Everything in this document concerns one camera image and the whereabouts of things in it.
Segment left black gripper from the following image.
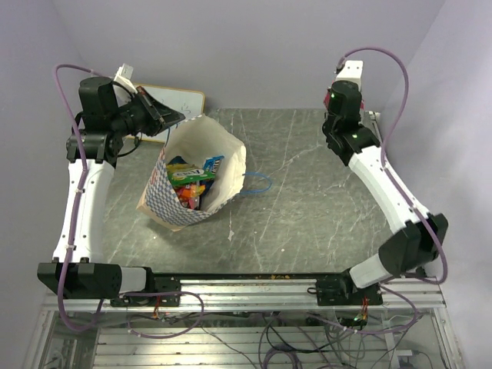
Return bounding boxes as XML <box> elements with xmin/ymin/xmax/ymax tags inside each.
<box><xmin>111</xmin><ymin>86</ymin><xmax>187</xmax><ymax>137</ymax></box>

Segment blue checkered paper bag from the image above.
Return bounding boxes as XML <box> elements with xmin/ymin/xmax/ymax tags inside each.
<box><xmin>135</xmin><ymin>114</ymin><xmax>273</xmax><ymax>232</ymax></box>

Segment red pink snack packet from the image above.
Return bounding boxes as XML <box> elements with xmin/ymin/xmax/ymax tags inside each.
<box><xmin>324</xmin><ymin>80</ymin><xmax>364</xmax><ymax>113</ymax></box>

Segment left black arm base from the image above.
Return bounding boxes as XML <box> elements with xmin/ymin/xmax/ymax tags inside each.
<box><xmin>110</xmin><ymin>275</ymin><xmax>181</xmax><ymax>308</ymax></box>

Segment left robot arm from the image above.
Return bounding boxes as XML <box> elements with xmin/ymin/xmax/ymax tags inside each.
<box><xmin>37</xmin><ymin>77</ymin><xmax>185</xmax><ymax>305</ymax></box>

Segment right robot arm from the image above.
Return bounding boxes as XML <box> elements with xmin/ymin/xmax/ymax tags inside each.
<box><xmin>322</xmin><ymin>80</ymin><xmax>448</xmax><ymax>304</ymax></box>

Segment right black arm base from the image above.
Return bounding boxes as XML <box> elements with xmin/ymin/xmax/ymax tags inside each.
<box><xmin>307</xmin><ymin>274</ymin><xmax>383</xmax><ymax>306</ymax></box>

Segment small yellow-framed whiteboard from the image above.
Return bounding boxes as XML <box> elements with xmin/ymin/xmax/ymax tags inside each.
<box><xmin>115</xmin><ymin>85</ymin><xmax>205</xmax><ymax>144</ymax></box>

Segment green snack packet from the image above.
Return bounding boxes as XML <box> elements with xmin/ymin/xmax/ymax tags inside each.
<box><xmin>166</xmin><ymin>164</ymin><xmax>215</xmax><ymax>187</ymax></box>

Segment blue candy packet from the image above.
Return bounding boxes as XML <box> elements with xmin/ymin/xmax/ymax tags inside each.
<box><xmin>203</xmin><ymin>155</ymin><xmax>224</xmax><ymax>175</ymax></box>

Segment orange snack packet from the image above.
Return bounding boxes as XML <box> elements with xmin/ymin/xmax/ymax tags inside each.
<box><xmin>175</xmin><ymin>182</ymin><xmax>205</xmax><ymax>210</ymax></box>

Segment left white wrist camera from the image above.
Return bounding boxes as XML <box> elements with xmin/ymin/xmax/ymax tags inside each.
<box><xmin>113</xmin><ymin>64</ymin><xmax>137</xmax><ymax>93</ymax></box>

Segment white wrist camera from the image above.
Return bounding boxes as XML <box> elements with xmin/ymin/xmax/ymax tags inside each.
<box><xmin>335</xmin><ymin>60</ymin><xmax>364</xmax><ymax>86</ymax></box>
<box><xmin>113</xmin><ymin>64</ymin><xmax>137</xmax><ymax>93</ymax></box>

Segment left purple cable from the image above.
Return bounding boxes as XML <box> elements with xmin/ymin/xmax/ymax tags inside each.
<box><xmin>54</xmin><ymin>63</ymin><xmax>204</xmax><ymax>339</ymax></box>

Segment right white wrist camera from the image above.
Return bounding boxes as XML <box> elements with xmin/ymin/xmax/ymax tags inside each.
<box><xmin>335</xmin><ymin>60</ymin><xmax>364</xmax><ymax>86</ymax></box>

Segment aluminium rail frame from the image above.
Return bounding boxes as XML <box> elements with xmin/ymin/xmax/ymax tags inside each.
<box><xmin>25</xmin><ymin>274</ymin><xmax>464</xmax><ymax>368</ymax></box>

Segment loose floor cables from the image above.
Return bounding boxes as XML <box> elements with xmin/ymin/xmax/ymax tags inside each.
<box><xmin>126</xmin><ymin>291</ymin><xmax>424</xmax><ymax>369</ymax></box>

